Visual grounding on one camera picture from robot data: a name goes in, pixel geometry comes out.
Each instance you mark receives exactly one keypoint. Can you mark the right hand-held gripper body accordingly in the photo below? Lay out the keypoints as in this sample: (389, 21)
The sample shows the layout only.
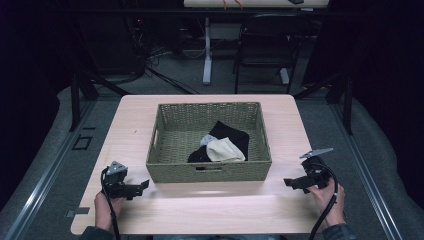
(316, 171)

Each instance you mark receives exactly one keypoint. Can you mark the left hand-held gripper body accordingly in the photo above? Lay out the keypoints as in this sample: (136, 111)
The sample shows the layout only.
(116, 180)

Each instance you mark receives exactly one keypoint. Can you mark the green woven basket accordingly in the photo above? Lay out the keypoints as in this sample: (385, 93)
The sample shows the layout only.
(173, 140)

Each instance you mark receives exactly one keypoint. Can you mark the black sock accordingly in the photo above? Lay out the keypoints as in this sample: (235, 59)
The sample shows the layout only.
(199, 156)
(235, 135)

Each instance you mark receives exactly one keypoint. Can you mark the grey sock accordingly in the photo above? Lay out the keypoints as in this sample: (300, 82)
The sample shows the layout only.
(207, 139)

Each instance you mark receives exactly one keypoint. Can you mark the cream sock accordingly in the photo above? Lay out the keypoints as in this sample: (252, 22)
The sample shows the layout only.
(224, 150)

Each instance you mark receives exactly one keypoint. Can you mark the person's right hand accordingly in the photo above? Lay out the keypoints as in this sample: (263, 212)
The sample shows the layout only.
(328, 201)

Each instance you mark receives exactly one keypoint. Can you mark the person's left hand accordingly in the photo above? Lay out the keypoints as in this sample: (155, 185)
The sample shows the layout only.
(104, 208)

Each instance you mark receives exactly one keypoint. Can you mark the black metal stand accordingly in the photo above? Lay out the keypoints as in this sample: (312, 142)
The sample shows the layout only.
(75, 100)
(347, 106)

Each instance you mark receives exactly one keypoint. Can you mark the black folding chair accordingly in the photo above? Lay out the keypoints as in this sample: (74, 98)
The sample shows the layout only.
(270, 40)

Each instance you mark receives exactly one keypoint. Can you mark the white desk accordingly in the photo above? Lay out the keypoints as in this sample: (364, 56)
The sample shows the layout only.
(208, 50)

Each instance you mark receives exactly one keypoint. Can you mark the small black device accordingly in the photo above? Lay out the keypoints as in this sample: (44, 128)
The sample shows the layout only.
(296, 1)

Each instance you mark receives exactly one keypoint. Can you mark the metal floor rail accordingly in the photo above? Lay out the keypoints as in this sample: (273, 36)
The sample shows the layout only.
(46, 173)
(366, 180)

